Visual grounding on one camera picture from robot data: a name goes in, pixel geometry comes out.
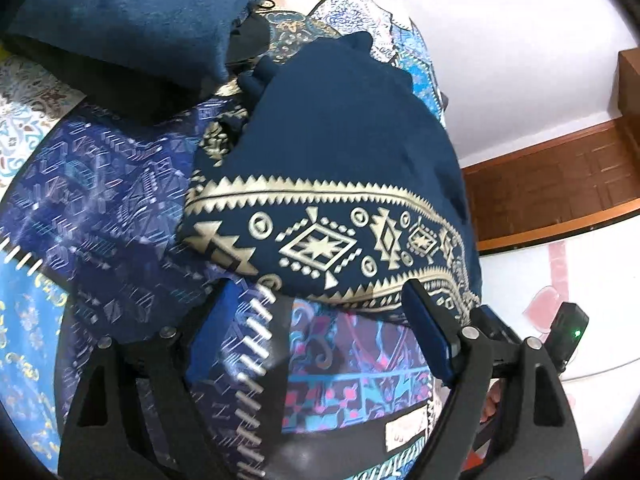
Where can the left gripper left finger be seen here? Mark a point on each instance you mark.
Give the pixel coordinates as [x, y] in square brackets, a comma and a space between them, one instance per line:
[206, 343]

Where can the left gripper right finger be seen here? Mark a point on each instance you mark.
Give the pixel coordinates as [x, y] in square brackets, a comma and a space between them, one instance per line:
[435, 329]

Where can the navy patterned garment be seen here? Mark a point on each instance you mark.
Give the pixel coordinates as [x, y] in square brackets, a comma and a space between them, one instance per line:
[339, 186]

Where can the person's right hand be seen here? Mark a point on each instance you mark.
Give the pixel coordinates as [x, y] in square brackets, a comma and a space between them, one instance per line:
[492, 401]

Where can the blue patchwork bedspread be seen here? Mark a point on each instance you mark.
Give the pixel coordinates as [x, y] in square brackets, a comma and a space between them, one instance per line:
[89, 261]

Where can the brown wooden door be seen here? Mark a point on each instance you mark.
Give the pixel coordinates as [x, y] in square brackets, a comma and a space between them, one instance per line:
[565, 186]

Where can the black folded garment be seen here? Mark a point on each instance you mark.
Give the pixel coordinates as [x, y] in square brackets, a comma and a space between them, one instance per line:
[133, 94]

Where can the folded blue jeans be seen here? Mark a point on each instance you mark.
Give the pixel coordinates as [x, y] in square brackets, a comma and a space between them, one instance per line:
[184, 40]

